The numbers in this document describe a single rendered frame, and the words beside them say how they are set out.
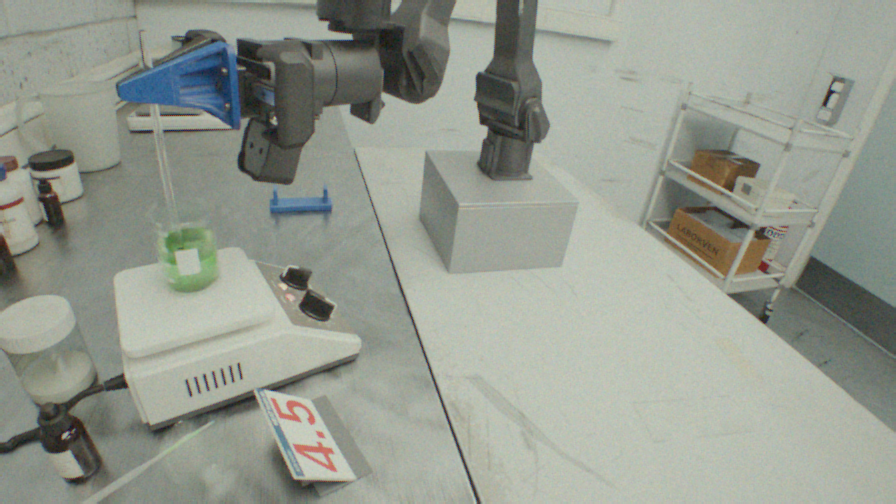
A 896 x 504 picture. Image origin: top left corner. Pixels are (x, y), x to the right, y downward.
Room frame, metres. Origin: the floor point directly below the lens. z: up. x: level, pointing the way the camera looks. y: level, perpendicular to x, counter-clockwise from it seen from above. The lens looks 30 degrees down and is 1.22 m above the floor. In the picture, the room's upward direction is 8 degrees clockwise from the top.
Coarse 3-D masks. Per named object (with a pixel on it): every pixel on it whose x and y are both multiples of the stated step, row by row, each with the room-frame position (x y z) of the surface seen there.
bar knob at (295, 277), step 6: (288, 270) 0.37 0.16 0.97; (294, 270) 0.37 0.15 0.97; (300, 270) 0.38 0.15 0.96; (306, 270) 0.38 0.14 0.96; (282, 276) 0.37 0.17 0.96; (288, 276) 0.37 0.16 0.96; (294, 276) 0.37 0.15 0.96; (300, 276) 0.38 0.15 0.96; (306, 276) 0.38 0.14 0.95; (288, 282) 0.36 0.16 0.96; (294, 282) 0.37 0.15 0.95; (300, 282) 0.38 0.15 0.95; (306, 282) 0.38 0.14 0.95; (294, 288) 0.36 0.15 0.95; (300, 288) 0.36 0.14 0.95; (306, 288) 0.37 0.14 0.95
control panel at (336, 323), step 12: (264, 264) 0.38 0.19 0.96; (264, 276) 0.35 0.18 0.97; (276, 276) 0.37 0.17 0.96; (276, 288) 0.34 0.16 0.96; (288, 288) 0.36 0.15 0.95; (312, 288) 0.38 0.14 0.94; (288, 300) 0.33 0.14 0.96; (300, 300) 0.34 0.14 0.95; (288, 312) 0.31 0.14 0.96; (300, 312) 0.32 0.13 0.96; (336, 312) 0.36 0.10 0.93; (300, 324) 0.30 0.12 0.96; (312, 324) 0.31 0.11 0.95; (324, 324) 0.32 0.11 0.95; (336, 324) 0.33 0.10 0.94; (348, 324) 0.34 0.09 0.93
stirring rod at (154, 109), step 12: (144, 36) 0.28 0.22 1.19; (144, 48) 0.28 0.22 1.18; (144, 60) 0.28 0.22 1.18; (156, 108) 0.29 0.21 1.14; (156, 120) 0.28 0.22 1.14; (156, 132) 0.28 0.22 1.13; (156, 144) 0.28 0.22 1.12; (168, 168) 0.29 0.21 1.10; (168, 180) 0.29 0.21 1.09; (168, 192) 0.28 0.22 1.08; (168, 204) 0.28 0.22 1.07
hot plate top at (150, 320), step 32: (224, 256) 0.35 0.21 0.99; (128, 288) 0.28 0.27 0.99; (160, 288) 0.28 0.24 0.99; (224, 288) 0.30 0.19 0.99; (256, 288) 0.30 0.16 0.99; (128, 320) 0.24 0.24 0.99; (160, 320) 0.24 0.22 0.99; (192, 320) 0.25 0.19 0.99; (224, 320) 0.26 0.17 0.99; (256, 320) 0.27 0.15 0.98; (128, 352) 0.21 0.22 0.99
